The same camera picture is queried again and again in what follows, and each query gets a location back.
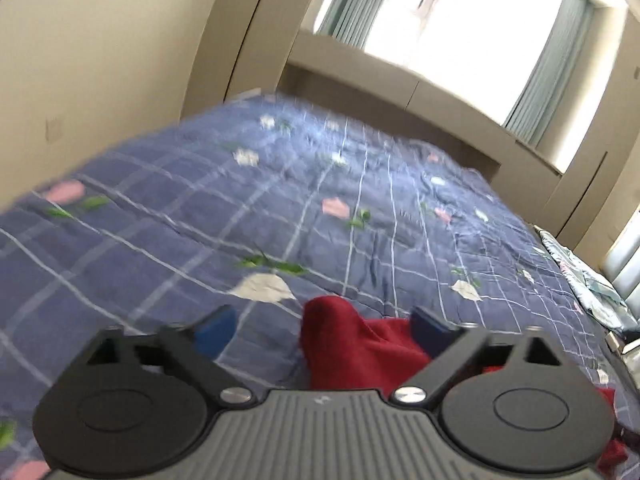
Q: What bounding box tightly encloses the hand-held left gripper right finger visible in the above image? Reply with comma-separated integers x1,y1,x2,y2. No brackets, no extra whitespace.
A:
391,306,557,406

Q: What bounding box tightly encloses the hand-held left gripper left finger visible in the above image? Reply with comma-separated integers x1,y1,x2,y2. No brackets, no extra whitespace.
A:
86,305,252,406

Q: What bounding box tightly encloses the red knit garment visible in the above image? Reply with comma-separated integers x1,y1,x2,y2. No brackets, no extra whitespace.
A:
299,296,632,480

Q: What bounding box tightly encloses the blue plaid floral bedsheet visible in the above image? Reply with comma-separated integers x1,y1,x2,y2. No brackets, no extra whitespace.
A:
0,91,640,480

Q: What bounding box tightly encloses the floral pillow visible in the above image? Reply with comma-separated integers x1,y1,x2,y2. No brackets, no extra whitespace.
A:
534,226,639,335

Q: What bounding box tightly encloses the padded headboard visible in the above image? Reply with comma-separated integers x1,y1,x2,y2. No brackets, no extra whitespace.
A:
599,207,640,311

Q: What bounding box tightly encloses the beige window bench cabinet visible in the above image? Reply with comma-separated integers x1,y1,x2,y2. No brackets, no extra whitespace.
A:
277,29,610,247

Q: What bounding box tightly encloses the grey-blue curtain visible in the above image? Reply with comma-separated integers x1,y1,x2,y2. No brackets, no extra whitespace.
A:
502,0,594,149
319,0,387,52

